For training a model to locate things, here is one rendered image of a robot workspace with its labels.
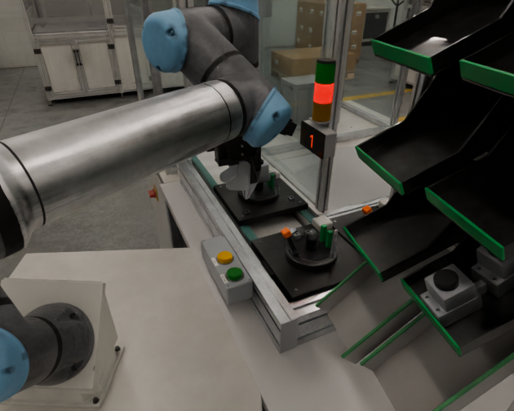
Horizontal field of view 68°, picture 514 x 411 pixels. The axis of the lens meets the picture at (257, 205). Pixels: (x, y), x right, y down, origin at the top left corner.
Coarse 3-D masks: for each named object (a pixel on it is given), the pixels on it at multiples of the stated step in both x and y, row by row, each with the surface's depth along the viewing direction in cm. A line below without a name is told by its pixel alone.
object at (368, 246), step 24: (456, 168) 69; (384, 216) 70; (408, 216) 68; (432, 216) 66; (360, 240) 69; (384, 240) 66; (408, 240) 64; (432, 240) 62; (456, 240) 60; (384, 264) 63; (408, 264) 60
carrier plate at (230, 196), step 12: (276, 180) 135; (216, 192) 130; (228, 192) 128; (288, 192) 128; (228, 204) 121; (240, 204) 121; (276, 204) 121; (288, 204) 121; (300, 204) 121; (240, 216) 116; (252, 216) 116; (264, 216) 117; (276, 216) 119
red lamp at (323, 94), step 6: (318, 84) 97; (324, 84) 97; (330, 84) 97; (318, 90) 98; (324, 90) 97; (330, 90) 98; (318, 96) 99; (324, 96) 98; (330, 96) 99; (318, 102) 99; (324, 102) 99; (330, 102) 100
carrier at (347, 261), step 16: (320, 224) 108; (256, 240) 106; (272, 240) 106; (304, 240) 102; (320, 240) 102; (336, 240) 93; (272, 256) 100; (288, 256) 97; (304, 256) 96; (320, 256) 96; (336, 256) 97; (352, 256) 100; (288, 272) 94; (304, 272) 94; (320, 272) 94; (336, 272) 94; (288, 288) 90; (304, 288) 90; (320, 288) 90
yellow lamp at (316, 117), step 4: (316, 104) 100; (320, 104) 99; (324, 104) 99; (328, 104) 100; (312, 108) 102; (316, 108) 101; (320, 108) 100; (324, 108) 100; (328, 108) 100; (312, 112) 102; (316, 112) 101; (320, 112) 100; (324, 112) 100; (328, 112) 101; (312, 116) 103; (316, 116) 102; (320, 116) 101; (324, 116) 101; (328, 116) 101; (316, 120) 102; (320, 120) 102; (324, 120) 102; (328, 120) 102
